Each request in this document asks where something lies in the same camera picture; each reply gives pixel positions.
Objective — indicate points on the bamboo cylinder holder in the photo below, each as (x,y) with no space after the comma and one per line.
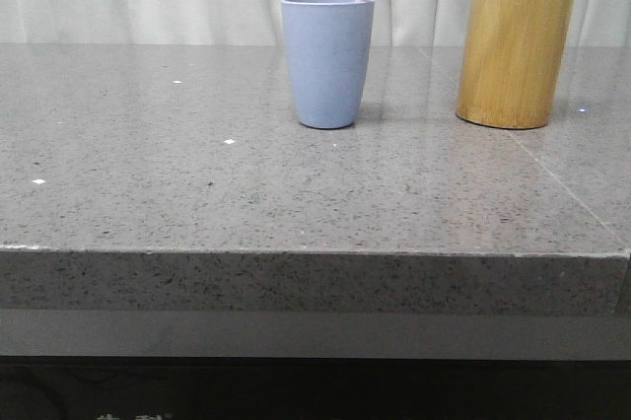
(512,57)

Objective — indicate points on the blue plastic cup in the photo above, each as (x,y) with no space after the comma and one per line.
(327,46)

